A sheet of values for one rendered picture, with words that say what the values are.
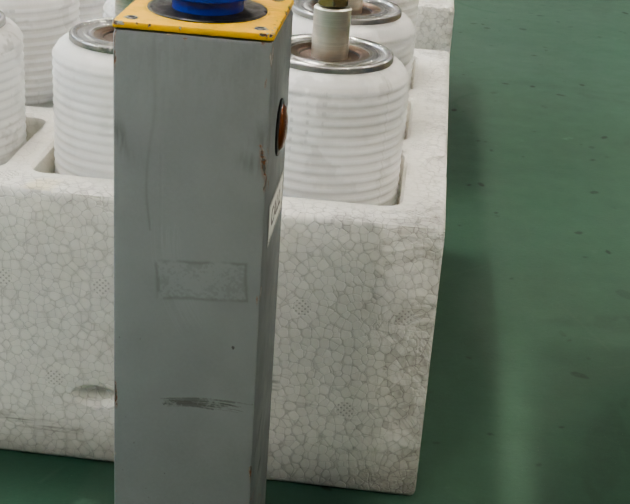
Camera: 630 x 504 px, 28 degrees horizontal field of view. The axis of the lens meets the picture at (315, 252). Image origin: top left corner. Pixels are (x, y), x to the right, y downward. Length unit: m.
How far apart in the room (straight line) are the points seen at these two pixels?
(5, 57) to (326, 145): 0.20
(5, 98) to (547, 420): 0.42
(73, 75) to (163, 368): 0.21
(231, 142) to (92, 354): 0.25
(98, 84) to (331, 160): 0.14
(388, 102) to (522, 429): 0.26
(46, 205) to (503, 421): 0.35
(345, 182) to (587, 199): 0.59
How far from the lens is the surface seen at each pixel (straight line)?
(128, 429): 0.63
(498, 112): 1.53
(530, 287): 1.07
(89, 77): 0.73
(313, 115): 0.71
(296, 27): 0.83
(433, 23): 1.23
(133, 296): 0.59
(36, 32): 0.88
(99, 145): 0.74
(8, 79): 0.78
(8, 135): 0.79
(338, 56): 0.74
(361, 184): 0.73
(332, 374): 0.74
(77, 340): 0.76
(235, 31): 0.54
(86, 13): 0.99
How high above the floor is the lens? 0.45
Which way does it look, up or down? 24 degrees down
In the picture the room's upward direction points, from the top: 4 degrees clockwise
